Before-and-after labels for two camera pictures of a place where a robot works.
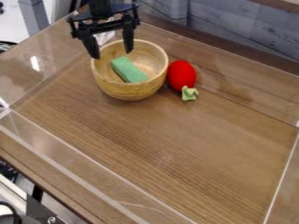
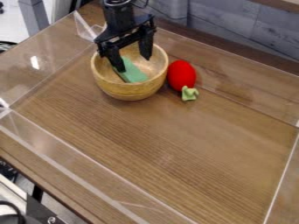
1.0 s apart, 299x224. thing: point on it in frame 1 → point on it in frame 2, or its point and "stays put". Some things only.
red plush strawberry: (181, 77) stays put
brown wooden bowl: (151, 59) stays put
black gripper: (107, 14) → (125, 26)
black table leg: (37, 193) stays put
